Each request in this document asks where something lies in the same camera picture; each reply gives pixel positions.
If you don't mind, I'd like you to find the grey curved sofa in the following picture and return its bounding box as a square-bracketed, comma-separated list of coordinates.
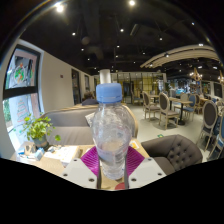
[39, 103, 140, 147]

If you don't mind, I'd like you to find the group of ceiling lights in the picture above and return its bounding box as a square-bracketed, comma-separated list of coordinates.
[54, 0, 208, 58]

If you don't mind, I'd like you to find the green potted plant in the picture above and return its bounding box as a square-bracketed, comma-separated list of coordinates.
[19, 112, 62, 150]

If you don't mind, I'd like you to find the grey tufted armchair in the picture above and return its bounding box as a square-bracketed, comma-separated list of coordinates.
[140, 133, 204, 176]

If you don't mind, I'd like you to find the black-framed window with posters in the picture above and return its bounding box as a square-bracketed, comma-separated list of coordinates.
[2, 44, 43, 152]

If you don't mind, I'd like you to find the clear blue-capped water bottle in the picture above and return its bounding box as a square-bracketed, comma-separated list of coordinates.
[90, 82, 134, 181]

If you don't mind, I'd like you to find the group of dining chairs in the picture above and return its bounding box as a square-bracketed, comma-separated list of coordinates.
[141, 89, 224, 162]

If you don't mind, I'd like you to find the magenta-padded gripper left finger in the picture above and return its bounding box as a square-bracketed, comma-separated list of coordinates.
[59, 145, 102, 190]

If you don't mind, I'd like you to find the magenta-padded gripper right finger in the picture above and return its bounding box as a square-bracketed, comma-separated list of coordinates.
[123, 145, 167, 190]

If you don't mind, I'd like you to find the wooden dining table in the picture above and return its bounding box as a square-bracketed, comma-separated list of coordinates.
[167, 96, 195, 127]

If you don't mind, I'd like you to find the yellow card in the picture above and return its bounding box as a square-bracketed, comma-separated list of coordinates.
[128, 139, 141, 151]

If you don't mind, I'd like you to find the person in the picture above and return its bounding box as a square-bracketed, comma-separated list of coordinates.
[81, 90, 100, 107]

